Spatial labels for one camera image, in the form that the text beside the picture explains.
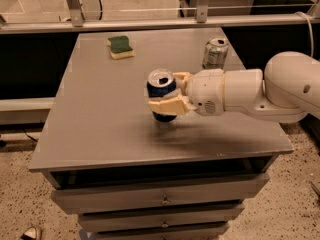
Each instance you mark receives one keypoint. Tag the grey drawer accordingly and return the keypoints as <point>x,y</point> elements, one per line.
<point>160,217</point>
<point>159,194</point>
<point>170,233</point>

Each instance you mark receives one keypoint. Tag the metal railing frame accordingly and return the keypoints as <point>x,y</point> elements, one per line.
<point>51,16</point>

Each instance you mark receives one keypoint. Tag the grey drawer cabinet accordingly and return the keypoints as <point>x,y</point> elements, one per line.
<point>100,132</point>

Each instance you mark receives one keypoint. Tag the middle grey drawer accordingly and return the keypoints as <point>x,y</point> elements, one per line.
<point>160,217</point>

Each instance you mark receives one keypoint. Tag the silver 7up can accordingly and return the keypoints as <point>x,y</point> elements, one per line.
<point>215,53</point>

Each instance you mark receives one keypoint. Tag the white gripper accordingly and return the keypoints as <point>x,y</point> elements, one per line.
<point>205,91</point>

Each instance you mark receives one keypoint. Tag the white shoe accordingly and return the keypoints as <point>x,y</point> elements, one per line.
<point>32,233</point>

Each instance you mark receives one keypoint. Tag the green and yellow sponge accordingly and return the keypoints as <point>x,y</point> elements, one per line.
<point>120,48</point>

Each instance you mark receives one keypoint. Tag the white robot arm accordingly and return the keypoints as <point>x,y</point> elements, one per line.
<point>285,91</point>

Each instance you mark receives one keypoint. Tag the bottom grey drawer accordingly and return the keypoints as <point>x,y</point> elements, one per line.
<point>170,233</point>

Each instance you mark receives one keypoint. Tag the top grey drawer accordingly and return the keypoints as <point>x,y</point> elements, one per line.
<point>159,194</point>

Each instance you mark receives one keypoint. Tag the blue pepsi can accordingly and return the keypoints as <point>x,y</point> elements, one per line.
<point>160,82</point>

